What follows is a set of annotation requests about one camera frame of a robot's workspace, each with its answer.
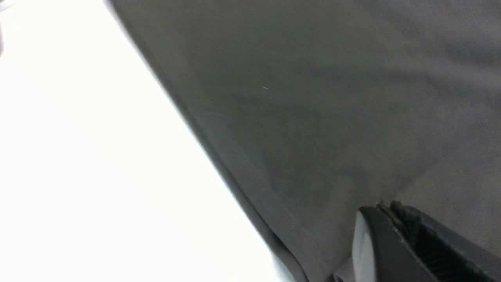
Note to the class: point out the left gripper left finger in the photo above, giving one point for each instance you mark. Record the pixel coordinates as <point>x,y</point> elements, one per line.
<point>380,253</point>

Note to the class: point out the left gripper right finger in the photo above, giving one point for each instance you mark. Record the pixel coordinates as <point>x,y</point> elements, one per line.
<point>446,255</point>

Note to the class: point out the dark gray long-sleeve top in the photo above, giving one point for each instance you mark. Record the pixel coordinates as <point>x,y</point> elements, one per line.
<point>312,108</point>

